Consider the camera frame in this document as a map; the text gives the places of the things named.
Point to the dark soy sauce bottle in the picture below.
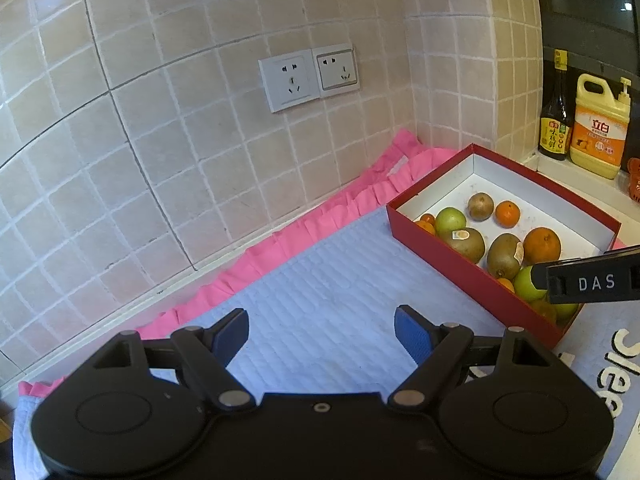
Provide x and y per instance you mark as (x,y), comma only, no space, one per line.
(554,125)

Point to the large orange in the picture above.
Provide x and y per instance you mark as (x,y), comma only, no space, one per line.
(541,245)

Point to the small orange mandarin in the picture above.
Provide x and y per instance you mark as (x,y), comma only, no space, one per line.
(507,213)
(505,286)
(426,225)

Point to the red cardboard box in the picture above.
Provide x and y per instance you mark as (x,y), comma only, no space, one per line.
(450,270)

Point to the dark window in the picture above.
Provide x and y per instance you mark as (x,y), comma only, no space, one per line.
(590,5)

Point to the kiwi with white sticker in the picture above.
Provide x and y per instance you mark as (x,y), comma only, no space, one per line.
(502,257)
(467,246)

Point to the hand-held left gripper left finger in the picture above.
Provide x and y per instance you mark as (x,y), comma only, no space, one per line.
(232,332)

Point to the green apple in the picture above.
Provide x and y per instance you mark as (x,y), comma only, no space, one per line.
(525,282)
(566,311)
(451,220)

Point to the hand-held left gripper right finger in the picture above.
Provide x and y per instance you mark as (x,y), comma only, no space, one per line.
(412,332)

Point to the orange plastic basket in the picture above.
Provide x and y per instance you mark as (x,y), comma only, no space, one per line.
(634,182)

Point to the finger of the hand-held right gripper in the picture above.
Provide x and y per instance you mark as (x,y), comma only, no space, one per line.
(565,282)

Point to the plain brown kiwi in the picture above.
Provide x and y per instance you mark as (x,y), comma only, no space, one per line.
(481,206)

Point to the yellow-green apple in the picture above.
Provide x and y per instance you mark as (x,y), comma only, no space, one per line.
(544,311)

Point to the white wall socket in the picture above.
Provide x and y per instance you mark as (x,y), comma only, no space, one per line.
(339,70)
(289,82)

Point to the pink ruffled quilted mat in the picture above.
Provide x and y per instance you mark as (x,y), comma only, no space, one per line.
(325,280)

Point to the yellow detergent jug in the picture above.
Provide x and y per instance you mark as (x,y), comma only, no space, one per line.
(597,135)

